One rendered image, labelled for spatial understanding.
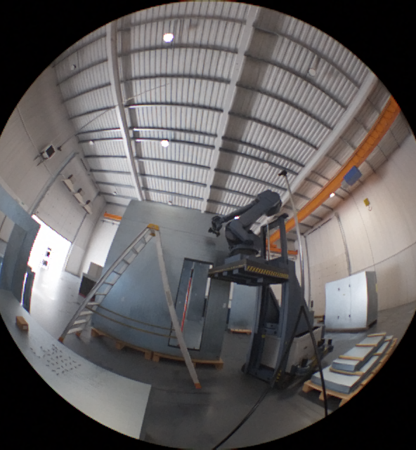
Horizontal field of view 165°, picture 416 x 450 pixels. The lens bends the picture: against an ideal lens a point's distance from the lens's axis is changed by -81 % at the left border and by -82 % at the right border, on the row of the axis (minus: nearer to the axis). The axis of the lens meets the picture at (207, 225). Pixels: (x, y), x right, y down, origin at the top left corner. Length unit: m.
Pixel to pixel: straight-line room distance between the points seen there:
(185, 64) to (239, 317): 10.64
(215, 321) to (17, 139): 11.17
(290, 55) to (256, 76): 1.75
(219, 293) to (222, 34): 7.86
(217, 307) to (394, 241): 9.88
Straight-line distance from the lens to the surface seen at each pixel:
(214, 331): 2.86
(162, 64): 7.23
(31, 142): 10.54
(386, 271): 10.45
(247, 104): 6.91
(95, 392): 1.08
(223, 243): 3.01
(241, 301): 6.65
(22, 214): 2.18
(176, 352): 2.95
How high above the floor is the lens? 1.41
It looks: 29 degrees up
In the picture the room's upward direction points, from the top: 10 degrees clockwise
